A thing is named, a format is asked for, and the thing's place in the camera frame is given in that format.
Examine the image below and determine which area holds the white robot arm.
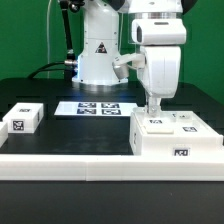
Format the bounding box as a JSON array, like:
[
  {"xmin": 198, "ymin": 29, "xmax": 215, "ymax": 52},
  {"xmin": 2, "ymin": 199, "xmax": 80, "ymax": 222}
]
[{"xmin": 72, "ymin": 0, "xmax": 197, "ymax": 116}]

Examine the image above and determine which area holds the white cabinet body box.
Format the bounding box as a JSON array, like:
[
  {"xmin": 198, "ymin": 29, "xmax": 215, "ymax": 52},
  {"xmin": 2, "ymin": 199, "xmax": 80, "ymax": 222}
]
[{"xmin": 129, "ymin": 112, "xmax": 223, "ymax": 158}]

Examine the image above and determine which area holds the white fiducial marker sheet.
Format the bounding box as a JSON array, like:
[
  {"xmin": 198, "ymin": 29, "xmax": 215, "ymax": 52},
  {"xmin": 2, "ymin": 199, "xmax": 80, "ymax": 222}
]
[{"xmin": 55, "ymin": 101, "xmax": 137, "ymax": 117}]

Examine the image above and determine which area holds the black cable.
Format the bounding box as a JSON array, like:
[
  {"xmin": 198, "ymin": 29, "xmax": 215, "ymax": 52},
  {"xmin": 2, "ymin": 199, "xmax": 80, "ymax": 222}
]
[{"xmin": 27, "ymin": 61, "xmax": 74, "ymax": 80}]

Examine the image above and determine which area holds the white cabinet top block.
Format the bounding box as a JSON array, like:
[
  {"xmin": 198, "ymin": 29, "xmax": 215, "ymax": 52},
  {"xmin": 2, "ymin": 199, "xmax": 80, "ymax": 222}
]
[{"xmin": 3, "ymin": 103, "xmax": 44, "ymax": 133}]

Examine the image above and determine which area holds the white cabinet door panel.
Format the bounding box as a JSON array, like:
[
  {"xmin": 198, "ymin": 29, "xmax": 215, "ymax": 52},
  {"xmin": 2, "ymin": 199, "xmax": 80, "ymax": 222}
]
[
  {"xmin": 133, "ymin": 107, "xmax": 174, "ymax": 134},
  {"xmin": 162, "ymin": 111, "xmax": 220, "ymax": 138}
]

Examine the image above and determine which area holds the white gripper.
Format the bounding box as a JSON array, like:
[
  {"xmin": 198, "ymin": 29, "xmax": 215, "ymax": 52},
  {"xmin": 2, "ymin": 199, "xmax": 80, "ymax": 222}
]
[{"xmin": 131, "ymin": 18, "xmax": 186, "ymax": 117}]

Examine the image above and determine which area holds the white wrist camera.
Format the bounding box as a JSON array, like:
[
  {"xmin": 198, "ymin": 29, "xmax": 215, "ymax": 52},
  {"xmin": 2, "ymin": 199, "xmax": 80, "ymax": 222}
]
[{"xmin": 112, "ymin": 53, "xmax": 145, "ymax": 80}]

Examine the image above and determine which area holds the white U-shaped fence frame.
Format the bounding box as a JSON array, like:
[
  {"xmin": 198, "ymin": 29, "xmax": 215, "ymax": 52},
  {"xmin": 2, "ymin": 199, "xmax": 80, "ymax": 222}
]
[{"xmin": 0, "ymin": 121, "xmax": 224, "ymax": 182}]

